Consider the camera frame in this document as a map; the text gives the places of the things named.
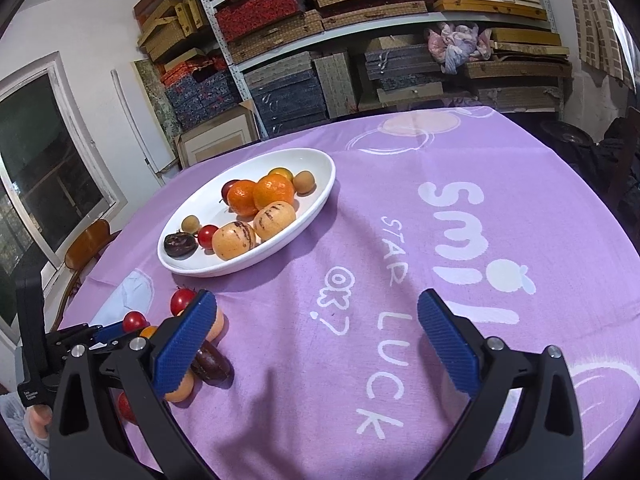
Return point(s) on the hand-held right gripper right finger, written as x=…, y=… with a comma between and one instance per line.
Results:
x=445, y=345

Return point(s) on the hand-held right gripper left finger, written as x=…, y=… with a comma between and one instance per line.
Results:
x=185, y=345

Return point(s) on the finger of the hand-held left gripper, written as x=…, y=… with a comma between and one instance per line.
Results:
x=116, y=344
x=111, y=332

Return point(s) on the orange cherry tomato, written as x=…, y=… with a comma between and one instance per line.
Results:
x=148, y=332

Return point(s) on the dark brown oblong fruit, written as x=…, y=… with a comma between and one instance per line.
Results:
x=212, y=366

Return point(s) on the pale orange round fruit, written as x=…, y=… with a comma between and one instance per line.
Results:
x=184, y=391
x=218, y=322

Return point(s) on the red tomato with green stem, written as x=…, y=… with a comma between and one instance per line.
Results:
x=181, y=302

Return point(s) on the dark purple wrinkled fruit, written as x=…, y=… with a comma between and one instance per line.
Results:
x=179, y=246

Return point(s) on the striped pepino melon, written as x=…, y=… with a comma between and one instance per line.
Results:
x=275, y=221
x=232, y=242

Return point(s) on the small tan longan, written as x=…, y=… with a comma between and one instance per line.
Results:
x=190, y=224

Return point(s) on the orange mandarin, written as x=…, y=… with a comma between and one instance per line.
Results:
x=242, y=197
x=274, y=191

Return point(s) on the yellow cherry tomato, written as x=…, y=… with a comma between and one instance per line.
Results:
x=281, y=173

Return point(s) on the brown speckled round fruit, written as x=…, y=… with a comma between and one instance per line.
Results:
x=304, y=182

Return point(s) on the white plate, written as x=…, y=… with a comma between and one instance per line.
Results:
x=315, y=170

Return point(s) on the person's left forearm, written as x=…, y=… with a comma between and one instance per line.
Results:
x=12, y=412

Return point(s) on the person's left hand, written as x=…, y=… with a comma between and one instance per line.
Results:
x=37, y=422

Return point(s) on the brown wooden chair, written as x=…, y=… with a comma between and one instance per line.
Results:
x=87, y=245

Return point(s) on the purple printed tablecloth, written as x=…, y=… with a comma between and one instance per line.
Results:
x=350, y=260

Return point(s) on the white framed window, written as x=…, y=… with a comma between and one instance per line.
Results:
x=35, y=160

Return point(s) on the beige framed board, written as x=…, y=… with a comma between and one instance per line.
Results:
x=215, y=140

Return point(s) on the white leaning board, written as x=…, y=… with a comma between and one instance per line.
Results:
x=142, y=125

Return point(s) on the mottled green board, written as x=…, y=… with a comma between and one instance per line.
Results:
x=155, y=97

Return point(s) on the black round disc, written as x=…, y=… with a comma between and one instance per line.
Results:
x=565, y=132

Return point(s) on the stack of blue floral boxes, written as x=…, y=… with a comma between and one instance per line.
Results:
x=200, y=95

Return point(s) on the stack of brown woven boxes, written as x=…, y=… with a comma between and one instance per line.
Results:
x=515, y=92

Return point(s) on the stack of dark blue boxes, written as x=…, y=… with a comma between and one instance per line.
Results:
x=287, y=102

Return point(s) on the grey woven upright box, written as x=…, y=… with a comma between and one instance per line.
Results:
x=339, y=85

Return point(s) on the stack of dark grey boxes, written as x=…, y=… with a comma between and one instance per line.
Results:
x=400, y=67

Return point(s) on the pink plastic bag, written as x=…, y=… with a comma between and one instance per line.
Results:
x=457, y=47

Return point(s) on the stack of yellow-brown woven boxes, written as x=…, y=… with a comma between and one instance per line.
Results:
x=167, y=25

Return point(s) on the stack of yellow wooden boards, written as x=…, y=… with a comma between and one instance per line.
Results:
x=525, y=40

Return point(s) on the white metal shelf rack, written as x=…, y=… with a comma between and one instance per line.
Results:
x=350, y=38

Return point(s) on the large red patterned box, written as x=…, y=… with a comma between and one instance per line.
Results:
x=260, y=12

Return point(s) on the stack of tan woven boxes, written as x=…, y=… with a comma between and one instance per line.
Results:
x=370, y=5

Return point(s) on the brick patterned hanging cloth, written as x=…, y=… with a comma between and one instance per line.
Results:
x=595, y=25

